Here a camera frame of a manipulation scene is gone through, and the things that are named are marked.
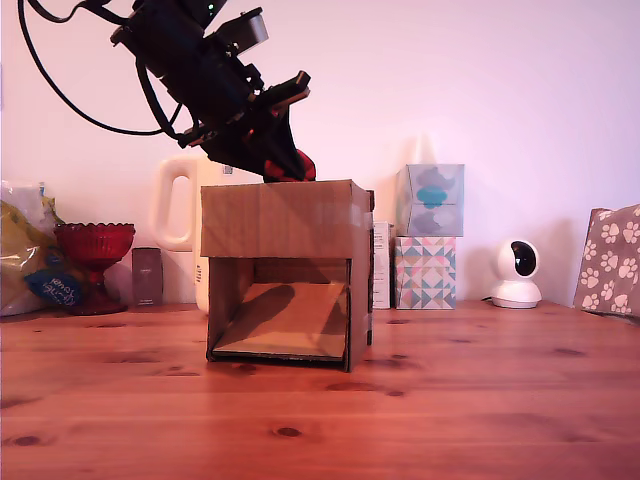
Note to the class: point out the small white round camera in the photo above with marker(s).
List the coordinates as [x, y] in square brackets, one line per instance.
[515, 285]

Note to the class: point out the large white water jug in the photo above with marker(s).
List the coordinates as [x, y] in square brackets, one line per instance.
[165, 200]

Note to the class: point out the grey cloud print tissue box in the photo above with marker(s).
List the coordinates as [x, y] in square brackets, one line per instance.
[430, 200]

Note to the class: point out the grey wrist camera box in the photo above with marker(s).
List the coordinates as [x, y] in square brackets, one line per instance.
[252, 27]

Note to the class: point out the triangle pattern tissue box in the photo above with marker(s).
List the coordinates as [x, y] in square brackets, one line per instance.
[425, 272]

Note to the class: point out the cardboard dice tower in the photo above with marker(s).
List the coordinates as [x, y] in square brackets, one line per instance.
[280, 220]

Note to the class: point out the crinkled plastic bag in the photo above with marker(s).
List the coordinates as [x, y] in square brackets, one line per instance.
[22, 240]

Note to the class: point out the grey paw print cushion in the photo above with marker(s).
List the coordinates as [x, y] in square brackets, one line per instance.
[610, 260]

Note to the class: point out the white box with text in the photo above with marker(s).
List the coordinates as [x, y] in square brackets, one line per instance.
[382, 265]

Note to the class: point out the red glass footed bowl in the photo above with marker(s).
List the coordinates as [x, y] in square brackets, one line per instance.
[95, 245]

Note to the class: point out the small brown box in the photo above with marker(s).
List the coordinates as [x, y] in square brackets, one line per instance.
[147, 275]

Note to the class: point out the red and black footbag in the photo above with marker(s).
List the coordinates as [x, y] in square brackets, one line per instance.
[307, 167]

